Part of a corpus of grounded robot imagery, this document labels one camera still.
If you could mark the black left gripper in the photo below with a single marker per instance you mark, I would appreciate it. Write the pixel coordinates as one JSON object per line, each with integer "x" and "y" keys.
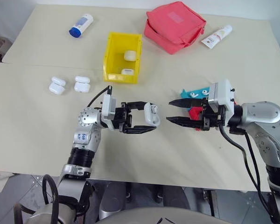
{"x": 120, "y": 117}

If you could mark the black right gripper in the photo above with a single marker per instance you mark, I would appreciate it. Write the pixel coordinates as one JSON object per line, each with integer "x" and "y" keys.
{"x": 214, "y": 119}

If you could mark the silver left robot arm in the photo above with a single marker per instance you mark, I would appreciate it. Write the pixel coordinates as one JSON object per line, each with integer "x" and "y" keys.
{"x": 86, "y": 116}

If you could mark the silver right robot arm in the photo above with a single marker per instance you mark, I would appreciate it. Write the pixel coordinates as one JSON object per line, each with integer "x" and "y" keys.
{"x": 266, "y": 116}

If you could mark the yellow plastic bin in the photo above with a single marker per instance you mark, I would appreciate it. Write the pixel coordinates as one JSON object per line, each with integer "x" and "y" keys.
{"x": 109, "y": 58}

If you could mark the red small object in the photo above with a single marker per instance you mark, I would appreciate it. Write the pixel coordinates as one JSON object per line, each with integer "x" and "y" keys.
{"x": 194, "y": 113}

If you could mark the white wireless earbud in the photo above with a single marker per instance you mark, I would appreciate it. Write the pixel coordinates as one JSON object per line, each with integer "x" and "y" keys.
{"x": 205, "y": 92}
{"x": 194, "y": 94}

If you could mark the teal card with earbuds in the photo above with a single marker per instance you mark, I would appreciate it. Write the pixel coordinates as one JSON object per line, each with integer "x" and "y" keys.
{"x": 185, "y": 93}

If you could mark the white cosmetic tube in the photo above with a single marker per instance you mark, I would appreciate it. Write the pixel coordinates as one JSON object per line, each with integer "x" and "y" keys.
{"x": 215, "y": 36}

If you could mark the dark grey rounded shape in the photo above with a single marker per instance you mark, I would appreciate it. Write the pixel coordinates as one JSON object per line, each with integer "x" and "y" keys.
{"x": 114, "y": 200}

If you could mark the red fabric pouch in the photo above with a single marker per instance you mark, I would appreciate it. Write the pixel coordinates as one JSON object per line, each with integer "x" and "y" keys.
{"x": 175, "y": 25}

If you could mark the rusty metal table leg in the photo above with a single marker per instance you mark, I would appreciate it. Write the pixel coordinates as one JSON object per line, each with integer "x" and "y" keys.
{"x": 211, "y": 203}

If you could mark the grey robot torso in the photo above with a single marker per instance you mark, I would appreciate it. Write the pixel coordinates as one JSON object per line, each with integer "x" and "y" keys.
{"x": 142, "y": 217}

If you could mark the white bottle with blue cap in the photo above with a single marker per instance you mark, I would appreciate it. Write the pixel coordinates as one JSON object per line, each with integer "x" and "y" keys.
{"x": 81, "y": 24}

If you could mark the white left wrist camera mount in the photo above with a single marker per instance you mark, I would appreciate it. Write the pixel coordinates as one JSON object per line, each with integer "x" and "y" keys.
{"x": 108, "y": 105}

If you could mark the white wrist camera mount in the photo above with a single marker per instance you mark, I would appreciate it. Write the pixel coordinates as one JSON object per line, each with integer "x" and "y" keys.
{"x": 221, "y": 93}
{"x": 108, "y": 105}

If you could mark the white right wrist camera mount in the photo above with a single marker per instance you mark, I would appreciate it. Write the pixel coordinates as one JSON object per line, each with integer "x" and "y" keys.
{"x": 221, "y": 93}

